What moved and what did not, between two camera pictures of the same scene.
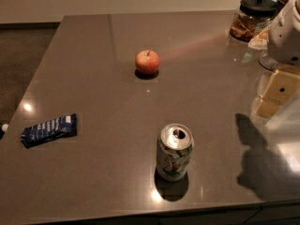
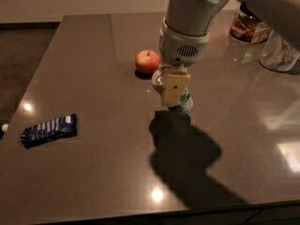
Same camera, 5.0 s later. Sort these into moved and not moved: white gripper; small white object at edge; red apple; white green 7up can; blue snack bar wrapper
Moved: white green 7up can; white gripper
Not moved: red apple; blue snack bar wrapper; small white object at edge
